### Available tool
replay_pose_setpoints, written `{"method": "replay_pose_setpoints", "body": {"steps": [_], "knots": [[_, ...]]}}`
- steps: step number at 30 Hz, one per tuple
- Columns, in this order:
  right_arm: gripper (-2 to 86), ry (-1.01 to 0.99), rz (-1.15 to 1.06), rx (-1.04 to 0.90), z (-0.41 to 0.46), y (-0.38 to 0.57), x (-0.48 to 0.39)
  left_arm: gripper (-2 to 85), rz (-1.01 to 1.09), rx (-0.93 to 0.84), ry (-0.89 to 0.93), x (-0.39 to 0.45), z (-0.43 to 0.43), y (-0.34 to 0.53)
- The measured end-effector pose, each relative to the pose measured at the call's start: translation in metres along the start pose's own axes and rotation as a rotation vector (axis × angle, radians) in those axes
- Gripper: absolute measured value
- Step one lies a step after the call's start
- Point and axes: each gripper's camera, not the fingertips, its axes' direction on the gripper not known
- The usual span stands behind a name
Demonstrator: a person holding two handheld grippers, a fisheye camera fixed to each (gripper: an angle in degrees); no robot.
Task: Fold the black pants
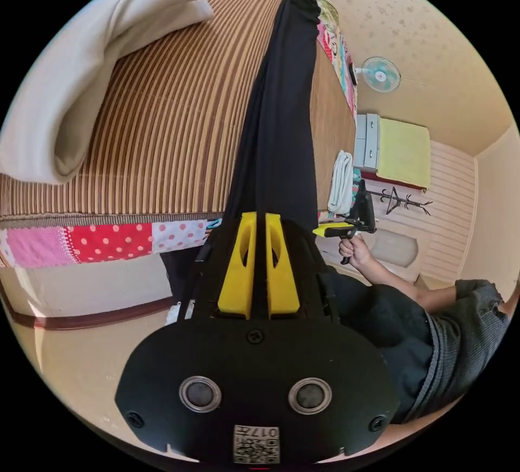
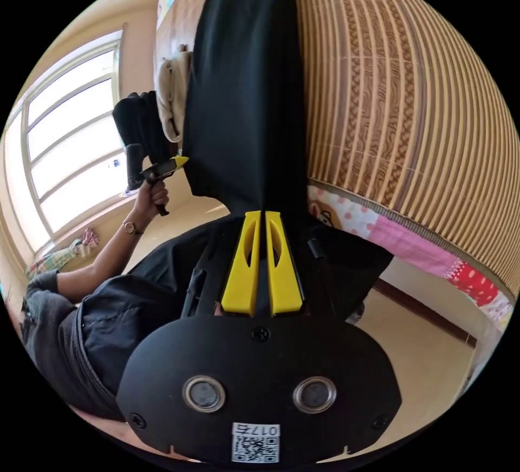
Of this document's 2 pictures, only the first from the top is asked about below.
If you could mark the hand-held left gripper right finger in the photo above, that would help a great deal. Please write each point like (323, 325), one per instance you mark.
(281, 277)

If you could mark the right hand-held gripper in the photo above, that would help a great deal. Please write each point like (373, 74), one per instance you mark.
(364, 218)

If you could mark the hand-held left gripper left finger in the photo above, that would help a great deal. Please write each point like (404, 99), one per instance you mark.
(237, 273)

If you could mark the black pants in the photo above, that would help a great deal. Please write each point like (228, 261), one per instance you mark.
(280, 114)

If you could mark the person's right forearm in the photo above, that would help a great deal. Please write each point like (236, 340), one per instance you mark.
(396, 283)

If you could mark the person's right hand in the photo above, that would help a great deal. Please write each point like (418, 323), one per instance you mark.
(356, 254)

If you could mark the white folded cloth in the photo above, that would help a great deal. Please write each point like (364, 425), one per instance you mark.
(341, 183)

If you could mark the black coat rack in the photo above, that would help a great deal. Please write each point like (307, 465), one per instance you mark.
(393, 200)

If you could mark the pale cupboard with yellow cloth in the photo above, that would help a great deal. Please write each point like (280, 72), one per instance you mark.
(400, 151)

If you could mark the person's body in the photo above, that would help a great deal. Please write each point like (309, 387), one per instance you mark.
(443, 342)

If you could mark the bed with striped mat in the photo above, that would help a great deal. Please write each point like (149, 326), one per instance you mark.
(162, 114)

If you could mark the cream folded blanket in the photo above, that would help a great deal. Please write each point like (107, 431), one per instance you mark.
(61, 86)

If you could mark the wall fan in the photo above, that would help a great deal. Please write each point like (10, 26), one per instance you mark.
(380, 74)

